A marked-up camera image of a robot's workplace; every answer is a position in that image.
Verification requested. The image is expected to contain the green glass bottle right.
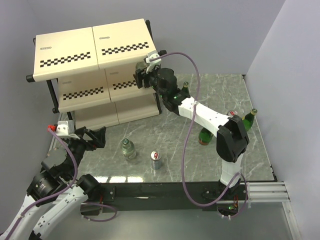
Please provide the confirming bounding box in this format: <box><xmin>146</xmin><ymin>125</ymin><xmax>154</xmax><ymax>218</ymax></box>
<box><xmin>242</xmin><ymin>108</ymin><xmax>258</xmax><ymax>132</ymax></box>

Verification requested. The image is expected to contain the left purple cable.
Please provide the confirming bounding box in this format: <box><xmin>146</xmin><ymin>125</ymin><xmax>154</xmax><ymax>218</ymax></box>
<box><xmin>0</xmin><ymin>128</ymin><xmax>118</xmax><ymax>238</ymax></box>

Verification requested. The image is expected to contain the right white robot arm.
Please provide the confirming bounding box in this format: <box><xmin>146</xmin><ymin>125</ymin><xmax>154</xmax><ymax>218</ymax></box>
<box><xmin>133</xmin><ymin>66</ymin><xmax>250</xmax><ymax>200</ymax></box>

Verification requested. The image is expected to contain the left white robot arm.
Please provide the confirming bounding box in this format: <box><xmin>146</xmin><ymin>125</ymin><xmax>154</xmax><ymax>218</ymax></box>
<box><xmin>0</xmin><ymin>124</ymin><xmax>106</xmax><ymax>240</ymax></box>

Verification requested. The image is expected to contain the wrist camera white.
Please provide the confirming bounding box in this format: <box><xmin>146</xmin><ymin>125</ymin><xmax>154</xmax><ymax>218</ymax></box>
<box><xmin>144</xmin><ymin>50</ymin><xmax>162</xmax><ymax>74</ymax></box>
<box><xmin>47</xmin><ymin>120</ymin><xmax>75</xmax><ymax>138</ymax></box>

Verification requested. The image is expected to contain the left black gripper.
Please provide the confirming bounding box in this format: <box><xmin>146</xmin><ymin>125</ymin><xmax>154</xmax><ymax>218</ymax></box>
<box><xmin>64</xmin><ymin>125</ymin><xmax>106</xmax><ymax>178</ymax></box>

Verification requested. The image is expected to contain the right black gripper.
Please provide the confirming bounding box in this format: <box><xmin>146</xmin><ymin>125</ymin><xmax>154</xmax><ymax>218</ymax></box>
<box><xmin>133</xmin><ymin>65</ymin><xmax>167</xmax><ymax>100</ymax></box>

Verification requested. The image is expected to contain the green glass bottle middle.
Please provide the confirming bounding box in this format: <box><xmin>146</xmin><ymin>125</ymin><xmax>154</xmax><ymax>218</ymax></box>
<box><xmin>198</xmin><ymin>127</ymin><xmax>214</xmax><ymax>146</ymax></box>

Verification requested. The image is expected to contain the clear soda water bottle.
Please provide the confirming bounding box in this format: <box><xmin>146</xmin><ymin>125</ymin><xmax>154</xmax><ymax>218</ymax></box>
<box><xmin>135</xmin><ymin>61</ymin><xmax>149</xmax><ymax>71</ymax></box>
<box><xmin>121</xmin><ymin>138</ymin><xmax>137</xmax><ymax>161</ymax></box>

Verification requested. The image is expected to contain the silver energy drink can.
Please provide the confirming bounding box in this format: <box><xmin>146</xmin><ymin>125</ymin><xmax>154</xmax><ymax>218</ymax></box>
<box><xmin>150</xmin><ymin>150</ymin><xmax>162</xmax><ymax>170</ymax></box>

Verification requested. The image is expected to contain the green glass bottle back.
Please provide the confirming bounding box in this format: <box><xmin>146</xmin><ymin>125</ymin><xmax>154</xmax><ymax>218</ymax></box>
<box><xmin>181</xmin><ymin>81</ymin><xmax>190</xmax><ymax>94</ymax></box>

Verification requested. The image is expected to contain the purple cable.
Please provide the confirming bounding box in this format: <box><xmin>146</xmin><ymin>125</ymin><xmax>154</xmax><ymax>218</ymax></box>
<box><xmin>152</xmin><ymin>51</ymin><xmax>251</xmax><ymax>218</ymax></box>
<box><xmin>0</xmin><ymin>128</ymin><xmax>118</xmax><ymax>238</ymax></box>

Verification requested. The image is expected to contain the aluminium rail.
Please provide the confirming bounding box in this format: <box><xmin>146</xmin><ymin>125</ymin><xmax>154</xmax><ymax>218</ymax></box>
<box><xmin>216</xmin><ymin>181</ymin><xmax>291</xmax><ymax>204</ymax></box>

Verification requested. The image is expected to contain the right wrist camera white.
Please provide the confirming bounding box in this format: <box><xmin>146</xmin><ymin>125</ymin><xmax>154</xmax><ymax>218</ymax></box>
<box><xmin>144</xmin><ymin>50</ymin><xmax>162</xmax><ymax>74</ymax></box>

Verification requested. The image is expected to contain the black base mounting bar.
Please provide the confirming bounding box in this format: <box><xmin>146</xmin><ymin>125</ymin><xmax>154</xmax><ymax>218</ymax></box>
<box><xmin>77</xmin><ymin>181</ymin><xmax>251</xmax><ymax>216</ymax></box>

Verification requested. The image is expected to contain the green glass bottle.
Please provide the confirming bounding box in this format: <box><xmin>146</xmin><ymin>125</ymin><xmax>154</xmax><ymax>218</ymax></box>
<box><xmin>242</xmin><ymin>108</ymin><xmax>258</xmax><ymax>132</ymax></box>
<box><xmin>198</xmin><ymin>127</ymin><xmax>214</xmax><ymax>146</ymax></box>
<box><xmin>181</xmin><ymin>81</ymin><xmax>190</xmax><ymax>94</ymax></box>

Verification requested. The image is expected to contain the blue energy drink can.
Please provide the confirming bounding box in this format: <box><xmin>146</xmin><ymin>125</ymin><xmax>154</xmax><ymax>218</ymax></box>
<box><xmin>227</xmin><ymin>110</ymin><xmax>238</xmax><ymax>118</ymax></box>

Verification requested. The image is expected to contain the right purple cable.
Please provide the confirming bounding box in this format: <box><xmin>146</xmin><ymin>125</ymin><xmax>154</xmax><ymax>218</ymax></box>
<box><xmin>152</xmin><ymin>51</ymin><xmax>251</xmax><ymax>218</ymax></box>

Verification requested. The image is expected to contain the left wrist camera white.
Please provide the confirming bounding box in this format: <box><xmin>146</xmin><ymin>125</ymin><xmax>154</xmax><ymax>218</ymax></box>
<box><xmin>47</xmin><ymin>120</ymin><xmax>75</xmax><ymax>138</ymax></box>

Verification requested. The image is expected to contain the beige three-tier shelf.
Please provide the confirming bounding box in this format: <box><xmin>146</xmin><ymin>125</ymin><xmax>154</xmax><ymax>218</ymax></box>
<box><xmin>26</xmin><ymin>18</ymin><xmax>162</xmax><ymax>129</ymax></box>

